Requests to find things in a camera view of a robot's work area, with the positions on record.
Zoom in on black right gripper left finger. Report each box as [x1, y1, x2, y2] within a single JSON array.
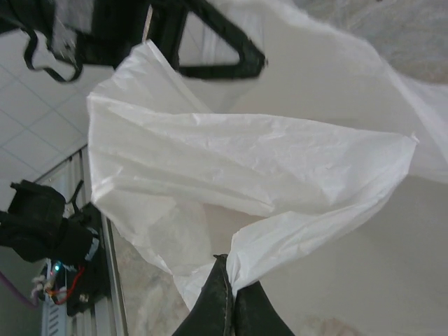
[[173, 253, 235, 336]]

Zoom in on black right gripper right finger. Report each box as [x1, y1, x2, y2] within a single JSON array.
[[230, 279, 281, 336]]

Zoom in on white plastic bag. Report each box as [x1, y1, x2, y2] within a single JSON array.
[[85, 0, 448, 312]]

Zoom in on thin black left camera cable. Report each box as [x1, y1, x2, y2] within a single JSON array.
[[23, 29, 85, 84]]

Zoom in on long aluminium mounting rail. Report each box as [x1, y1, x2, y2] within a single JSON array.
[[41, 145, 129, 336]]

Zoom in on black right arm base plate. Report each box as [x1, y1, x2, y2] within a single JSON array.
[[66, 206, 111, 318]]

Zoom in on grey slotted cable duct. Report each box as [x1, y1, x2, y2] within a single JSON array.
[[41, 300, 69, 336]]

